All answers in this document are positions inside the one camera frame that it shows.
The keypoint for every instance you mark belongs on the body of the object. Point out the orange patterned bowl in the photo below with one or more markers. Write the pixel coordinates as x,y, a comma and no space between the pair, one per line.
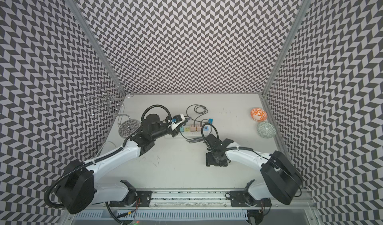
258,114

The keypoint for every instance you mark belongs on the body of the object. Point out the chrome wire jewelry stand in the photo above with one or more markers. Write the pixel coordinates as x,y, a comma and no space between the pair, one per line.
114,104

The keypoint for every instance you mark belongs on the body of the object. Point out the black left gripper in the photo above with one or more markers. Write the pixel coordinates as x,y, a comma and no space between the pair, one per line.
175,132

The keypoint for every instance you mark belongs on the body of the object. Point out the white multicolour power strip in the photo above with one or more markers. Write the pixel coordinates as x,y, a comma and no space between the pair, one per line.
188,134

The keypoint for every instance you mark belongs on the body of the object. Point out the green patterned bowl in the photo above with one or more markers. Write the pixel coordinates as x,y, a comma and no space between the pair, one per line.
266,130

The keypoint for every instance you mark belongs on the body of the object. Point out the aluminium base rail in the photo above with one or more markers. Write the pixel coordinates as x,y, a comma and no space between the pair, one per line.
199,207

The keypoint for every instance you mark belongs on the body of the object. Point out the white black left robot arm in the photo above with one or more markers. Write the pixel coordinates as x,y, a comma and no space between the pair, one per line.
80,185

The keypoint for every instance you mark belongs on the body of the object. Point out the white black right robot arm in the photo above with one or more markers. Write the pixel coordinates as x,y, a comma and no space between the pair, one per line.
277,178

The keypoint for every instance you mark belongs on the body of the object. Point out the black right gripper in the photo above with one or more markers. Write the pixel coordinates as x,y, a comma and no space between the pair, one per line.
209,161

